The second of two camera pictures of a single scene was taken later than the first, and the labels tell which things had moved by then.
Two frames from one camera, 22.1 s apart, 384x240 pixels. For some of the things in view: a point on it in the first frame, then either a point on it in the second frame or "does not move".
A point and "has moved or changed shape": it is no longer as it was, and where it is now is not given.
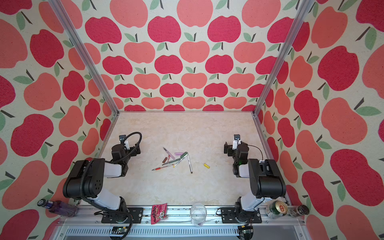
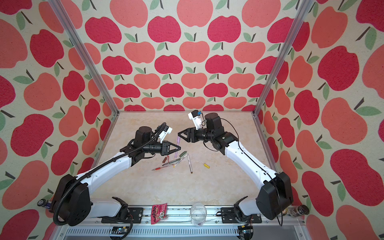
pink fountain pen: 168,153 has moved or changed shape
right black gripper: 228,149 → 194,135
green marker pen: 171,161 does not move
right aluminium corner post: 303,12 does not move
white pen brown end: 190,164 does not move
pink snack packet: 158,212 does not move
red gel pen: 157,168 does not move
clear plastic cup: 198,214 does not move
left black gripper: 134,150 → 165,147
